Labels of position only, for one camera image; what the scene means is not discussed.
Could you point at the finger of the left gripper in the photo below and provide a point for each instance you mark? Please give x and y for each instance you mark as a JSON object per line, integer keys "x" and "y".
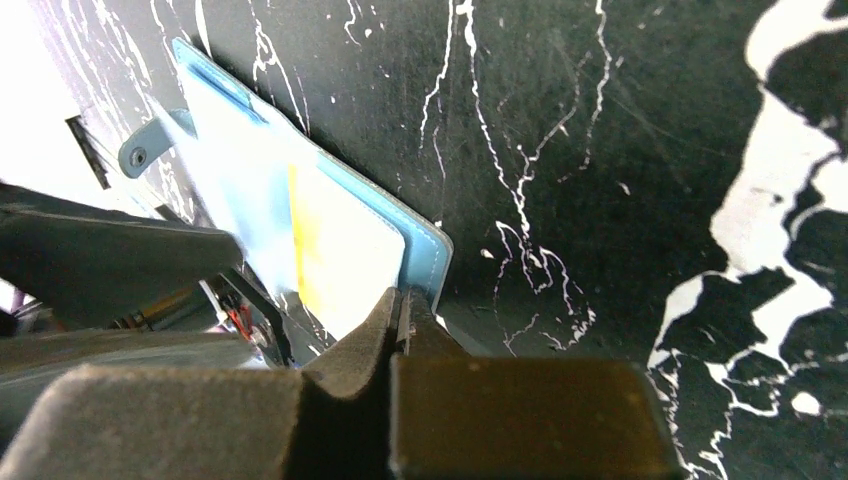
{"x": 92, "y": 266}

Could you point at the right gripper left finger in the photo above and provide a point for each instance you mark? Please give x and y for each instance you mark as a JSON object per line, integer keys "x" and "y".
{"x": 327, "y": 420}

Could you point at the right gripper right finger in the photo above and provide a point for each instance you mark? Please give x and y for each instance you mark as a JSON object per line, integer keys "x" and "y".
{"x": 458, "y": 416}

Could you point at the blue card holder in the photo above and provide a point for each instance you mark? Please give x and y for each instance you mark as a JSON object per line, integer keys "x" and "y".
{"x": 237, "y": 150}

